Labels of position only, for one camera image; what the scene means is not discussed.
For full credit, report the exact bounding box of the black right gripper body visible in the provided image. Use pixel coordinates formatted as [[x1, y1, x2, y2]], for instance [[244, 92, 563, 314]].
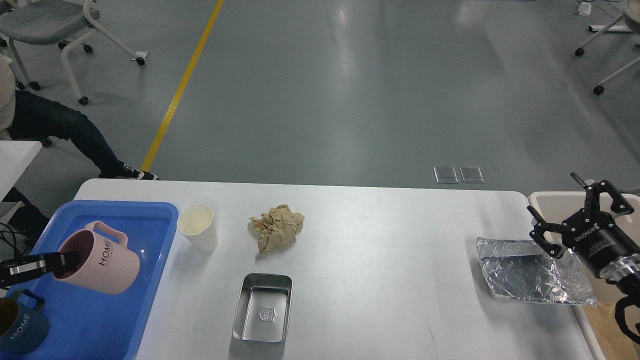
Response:
[[561, 210, 640, 279]]

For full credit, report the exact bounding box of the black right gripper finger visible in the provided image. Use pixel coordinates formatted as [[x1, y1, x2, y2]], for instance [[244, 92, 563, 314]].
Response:
[[570, 172, 635, 221], [527, 205, 571, 259]]

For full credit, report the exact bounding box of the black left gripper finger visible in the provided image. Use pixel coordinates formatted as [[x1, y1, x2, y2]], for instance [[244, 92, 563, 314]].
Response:
[[0, 251, 80, 289]]

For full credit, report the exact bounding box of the dark blue HOME mug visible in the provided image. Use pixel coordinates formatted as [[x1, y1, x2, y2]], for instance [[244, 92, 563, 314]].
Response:
[[0, 288, 50, 355]]

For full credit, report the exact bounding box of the pink ribbed mug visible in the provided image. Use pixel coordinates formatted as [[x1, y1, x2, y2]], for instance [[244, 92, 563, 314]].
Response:
[[53, 220, 141, 295]]

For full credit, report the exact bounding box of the stainless steel rectangular container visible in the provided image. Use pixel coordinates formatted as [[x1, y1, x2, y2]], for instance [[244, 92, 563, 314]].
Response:
[[229, 272, 293, 360]]

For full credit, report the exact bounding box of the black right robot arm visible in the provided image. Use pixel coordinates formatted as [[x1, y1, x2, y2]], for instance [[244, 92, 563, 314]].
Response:
[[526, 172, 640, 344]]

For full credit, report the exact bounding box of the aluminium foil tray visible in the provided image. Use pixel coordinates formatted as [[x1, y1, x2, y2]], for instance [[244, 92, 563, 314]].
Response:
[[476, 237, 598, 306]]

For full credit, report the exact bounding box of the beige plastic bin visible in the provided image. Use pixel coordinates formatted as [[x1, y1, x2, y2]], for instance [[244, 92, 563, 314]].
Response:
[[528, 191, 640, 360]]

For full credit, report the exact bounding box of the blue plastic tray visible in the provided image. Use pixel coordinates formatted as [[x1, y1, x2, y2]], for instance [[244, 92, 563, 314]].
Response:
[[1, 200, 179, 360]]

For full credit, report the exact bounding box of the floor outlet plate right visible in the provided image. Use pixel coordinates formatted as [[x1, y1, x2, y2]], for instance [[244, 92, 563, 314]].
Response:
[[459, 166, 486, 184]]

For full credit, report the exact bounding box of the floor outlet plate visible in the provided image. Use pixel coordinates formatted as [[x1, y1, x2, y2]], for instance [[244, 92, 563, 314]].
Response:
[[433, 166, 459, 184], [459, 166, 486, 184]]

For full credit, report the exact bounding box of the brown paper in bin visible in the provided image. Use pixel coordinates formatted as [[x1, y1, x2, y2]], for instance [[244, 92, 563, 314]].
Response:
[[582, 301, 637, 360]]

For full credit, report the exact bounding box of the floor outlet plate left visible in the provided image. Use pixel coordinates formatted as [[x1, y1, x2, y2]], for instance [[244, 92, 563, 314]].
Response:
[[433, 166, 459, 184]]

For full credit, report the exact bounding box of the white side table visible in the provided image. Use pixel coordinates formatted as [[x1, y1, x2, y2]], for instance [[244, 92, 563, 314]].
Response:
[[0, 140, 42, 199]]

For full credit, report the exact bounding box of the person in dark jeans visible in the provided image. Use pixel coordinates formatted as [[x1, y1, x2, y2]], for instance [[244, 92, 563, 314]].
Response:
[[0, 58, 158, 180]]

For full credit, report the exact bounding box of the white paper cup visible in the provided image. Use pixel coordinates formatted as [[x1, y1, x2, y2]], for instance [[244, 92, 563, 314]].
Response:
[[177, 203, 218, 252]]

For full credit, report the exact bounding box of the white chair base right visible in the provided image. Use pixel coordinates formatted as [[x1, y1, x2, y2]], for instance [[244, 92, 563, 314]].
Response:
[[575, 0, 640, 96]]

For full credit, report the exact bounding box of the grey office chair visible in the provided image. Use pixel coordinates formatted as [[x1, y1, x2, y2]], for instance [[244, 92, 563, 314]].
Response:
[[0, 0, 149, 105]]

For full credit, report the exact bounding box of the crumpled brown paper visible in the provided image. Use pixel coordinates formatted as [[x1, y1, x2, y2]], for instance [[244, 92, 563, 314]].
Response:
[[249, 203, 306, 254]]

